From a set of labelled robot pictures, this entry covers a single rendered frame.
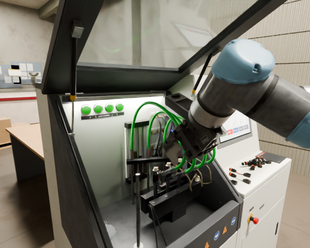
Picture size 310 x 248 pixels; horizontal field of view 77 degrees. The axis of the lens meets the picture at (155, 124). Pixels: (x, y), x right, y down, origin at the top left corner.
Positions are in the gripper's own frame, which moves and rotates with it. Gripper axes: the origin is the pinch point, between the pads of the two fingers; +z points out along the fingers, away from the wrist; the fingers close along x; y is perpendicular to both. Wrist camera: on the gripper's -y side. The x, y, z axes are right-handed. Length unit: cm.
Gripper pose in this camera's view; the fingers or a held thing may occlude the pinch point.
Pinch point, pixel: (175, 147)
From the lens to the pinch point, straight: 57.7
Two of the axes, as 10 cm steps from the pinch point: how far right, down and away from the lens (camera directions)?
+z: -1.9, 5.3, 8.3
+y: 4.6, 7.9, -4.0
